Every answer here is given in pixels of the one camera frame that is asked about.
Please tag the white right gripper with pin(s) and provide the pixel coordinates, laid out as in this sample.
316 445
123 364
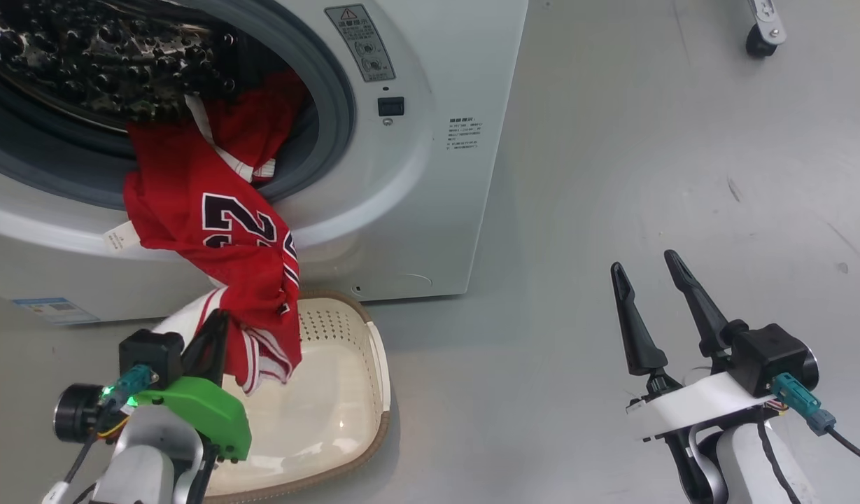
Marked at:
702 402

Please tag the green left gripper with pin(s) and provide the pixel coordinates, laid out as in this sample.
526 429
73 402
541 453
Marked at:
213 413

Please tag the red basketball jersey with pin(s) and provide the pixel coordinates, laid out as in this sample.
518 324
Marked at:
213 210

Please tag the cream perforated laundry basket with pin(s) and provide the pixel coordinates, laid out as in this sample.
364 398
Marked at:
332 406

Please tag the white front-load washing machine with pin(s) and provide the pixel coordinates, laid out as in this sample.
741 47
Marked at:
416 210

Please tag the blue white energy label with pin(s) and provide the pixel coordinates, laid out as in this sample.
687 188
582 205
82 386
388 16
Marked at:
55 310

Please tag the small printed text label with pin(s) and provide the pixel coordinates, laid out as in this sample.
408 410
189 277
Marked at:
463 133

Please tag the grey warning sticker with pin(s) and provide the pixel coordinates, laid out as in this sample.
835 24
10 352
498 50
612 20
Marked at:
360 42

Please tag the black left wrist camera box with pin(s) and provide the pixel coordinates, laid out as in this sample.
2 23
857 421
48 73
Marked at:
150 353

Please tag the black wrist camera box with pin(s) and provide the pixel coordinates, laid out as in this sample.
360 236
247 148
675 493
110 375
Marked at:
769 353
150 353

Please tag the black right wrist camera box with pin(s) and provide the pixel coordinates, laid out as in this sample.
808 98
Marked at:
769 353

